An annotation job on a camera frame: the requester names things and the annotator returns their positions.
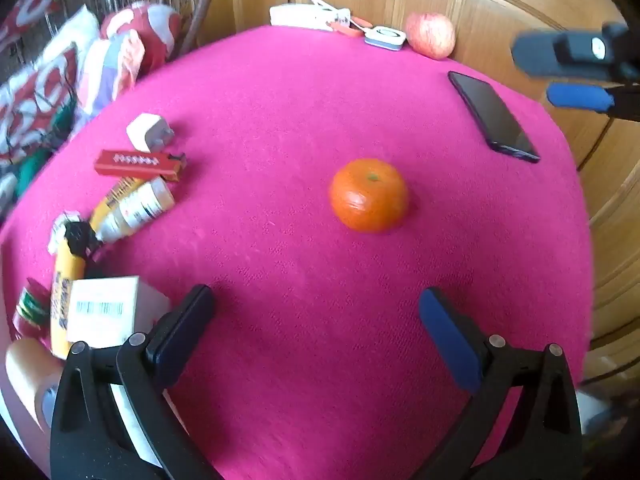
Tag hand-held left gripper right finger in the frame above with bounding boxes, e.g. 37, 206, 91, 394
417, 287, 586, 480

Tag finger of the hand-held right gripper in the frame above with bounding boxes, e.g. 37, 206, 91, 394
546, 82, 640, 122
510, 22, 640, 83

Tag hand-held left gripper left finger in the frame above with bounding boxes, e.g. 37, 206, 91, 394
50, 284, 221, 480

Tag yellow tube black cap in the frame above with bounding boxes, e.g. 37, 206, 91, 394
50, 222, 103, 361

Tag white pill bottle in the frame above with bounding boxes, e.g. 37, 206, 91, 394
95, 177, 176, 243

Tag white charger plug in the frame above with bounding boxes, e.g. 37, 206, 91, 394
126, 113, 176, 154

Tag black smartphone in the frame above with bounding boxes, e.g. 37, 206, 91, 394
447, 71, 542, 164

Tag white barcode cardboard box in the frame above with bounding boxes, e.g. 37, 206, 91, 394
66, 276, 171, 351

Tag red apple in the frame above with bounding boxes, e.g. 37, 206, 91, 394
405, 12, 457, 61

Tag red green wrapped candy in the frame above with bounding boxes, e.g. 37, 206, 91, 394
12, 280, 52, 341

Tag white square device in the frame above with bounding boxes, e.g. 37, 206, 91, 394
364, 25, 407, 52

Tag beige tape roll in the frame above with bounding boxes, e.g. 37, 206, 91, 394
5, 337, 66, 433

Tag orange mandarin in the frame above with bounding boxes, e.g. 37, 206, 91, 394
329, 158, 410, 233

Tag red patterned small box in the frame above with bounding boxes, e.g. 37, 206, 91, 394
94, 149, 188, 181

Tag green cloth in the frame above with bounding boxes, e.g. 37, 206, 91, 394
15, 100, 76, 196

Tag pastel patchwork blanket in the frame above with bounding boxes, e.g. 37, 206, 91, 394
75, 30, 147, 117

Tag red white patterned cushion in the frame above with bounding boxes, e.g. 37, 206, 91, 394
0, 0, 63, 56
0, 45, 81, 161

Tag round red white pillow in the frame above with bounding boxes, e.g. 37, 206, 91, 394
100, 2, 183, 86

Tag red white patterned cushions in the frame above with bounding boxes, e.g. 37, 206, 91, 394
40, 5, 102, 63

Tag wicker hanging chair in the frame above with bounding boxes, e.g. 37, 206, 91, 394
90, 0, 221, 56

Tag orange strap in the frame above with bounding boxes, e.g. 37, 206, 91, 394
327, 17, 373, 39

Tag white charging cable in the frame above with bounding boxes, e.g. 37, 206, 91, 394
306, 0, 351, 17

